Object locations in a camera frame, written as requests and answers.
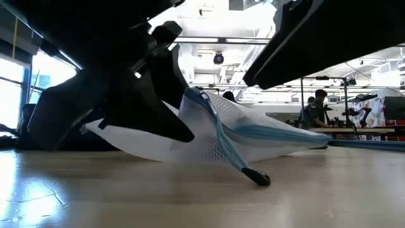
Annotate red crate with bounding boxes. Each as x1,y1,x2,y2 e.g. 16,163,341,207
386,119,405,142

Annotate black cable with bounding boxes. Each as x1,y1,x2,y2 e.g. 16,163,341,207
0,123,20,137

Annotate long ceiling light bar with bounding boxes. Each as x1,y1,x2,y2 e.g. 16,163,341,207
172,37,273,44

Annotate white mesh pouch blue zipper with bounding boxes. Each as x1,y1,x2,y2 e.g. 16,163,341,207
84,87,332,187

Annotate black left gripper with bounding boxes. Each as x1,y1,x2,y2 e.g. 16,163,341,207
27,47,196,151

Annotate black monitor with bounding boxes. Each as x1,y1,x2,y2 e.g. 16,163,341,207
383,96,405,121

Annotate black background robot arms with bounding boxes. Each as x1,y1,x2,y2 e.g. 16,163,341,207
328,106,373,128

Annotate floral patterned cloth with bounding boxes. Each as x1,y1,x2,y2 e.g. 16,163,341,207
352,96,386,128

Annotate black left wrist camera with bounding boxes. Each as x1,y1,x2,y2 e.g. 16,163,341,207
151,20,184,48

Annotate dark blue backpack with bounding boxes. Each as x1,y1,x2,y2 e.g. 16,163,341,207
53,120,120,151

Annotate black background rig frame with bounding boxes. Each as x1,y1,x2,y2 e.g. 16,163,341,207
299,75,349,128

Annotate wooden background table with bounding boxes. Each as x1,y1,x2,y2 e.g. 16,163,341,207
308,127,396,134

